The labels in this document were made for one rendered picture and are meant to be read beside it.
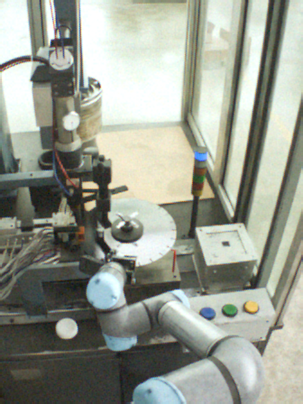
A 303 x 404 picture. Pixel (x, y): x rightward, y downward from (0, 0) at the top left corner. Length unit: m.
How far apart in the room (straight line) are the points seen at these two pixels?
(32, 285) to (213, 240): 0.63
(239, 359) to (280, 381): 1.59
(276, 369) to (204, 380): 1.66
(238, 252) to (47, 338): 0.70
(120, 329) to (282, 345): 1.50
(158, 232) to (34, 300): 0.47
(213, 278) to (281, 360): 0.96
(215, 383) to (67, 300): 0.94
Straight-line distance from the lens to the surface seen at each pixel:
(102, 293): 1.03
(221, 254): 1.55
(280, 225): 1.36
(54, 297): 1.61
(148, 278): 1.52
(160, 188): 2.01
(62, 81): 1.18
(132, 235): 1.50
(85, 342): 1.50
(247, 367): 0.76
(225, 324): 1.38
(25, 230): 1.70
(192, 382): 0.73
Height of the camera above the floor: 2.02
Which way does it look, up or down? 41 degrees down
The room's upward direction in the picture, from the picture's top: 2 degrees clockwise
